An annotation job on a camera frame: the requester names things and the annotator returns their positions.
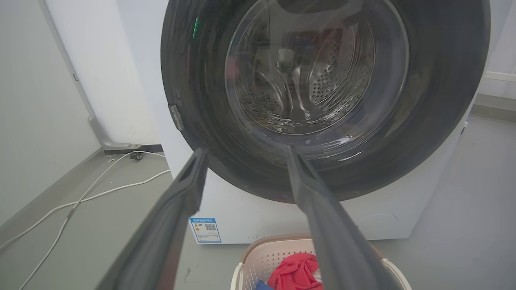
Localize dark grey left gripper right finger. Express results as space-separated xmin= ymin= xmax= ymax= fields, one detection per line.
xmin=286 ymin=145 xmax=404 ymax=290

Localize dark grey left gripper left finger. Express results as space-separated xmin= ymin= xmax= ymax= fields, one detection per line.
xmin=96 ymin=147 xmax=209 ymax=290

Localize white washing machine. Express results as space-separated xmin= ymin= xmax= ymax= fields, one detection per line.
xmin=116 ymin=0 xmax=491 ymax=245

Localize round dark washing machine door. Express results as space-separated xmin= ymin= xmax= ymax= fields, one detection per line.
xmin=160 ymin=0 xmax=491 ymax=203

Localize blue energy label sticker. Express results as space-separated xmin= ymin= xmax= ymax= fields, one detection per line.
xmin=189 ymin=217 xmax=222 ymax=244

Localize red garment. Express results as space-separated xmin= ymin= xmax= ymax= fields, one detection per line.
xmin=267 ymin=253 xmax=324 ymax=290

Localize white perforated laundry basket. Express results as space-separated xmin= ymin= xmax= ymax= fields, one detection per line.
xmin=231 ymin=235 xmax=412 ymax=290

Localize white partition panel with caster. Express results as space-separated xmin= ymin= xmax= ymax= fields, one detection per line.
xmin=38 ymin=0 xmax=162 ymax=160

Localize white cable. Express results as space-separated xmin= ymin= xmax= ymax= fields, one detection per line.
xmin=19 ymin=151 xmax=166 ymax=290
xmin=0 ymin=170 xmax=171 ymax=251

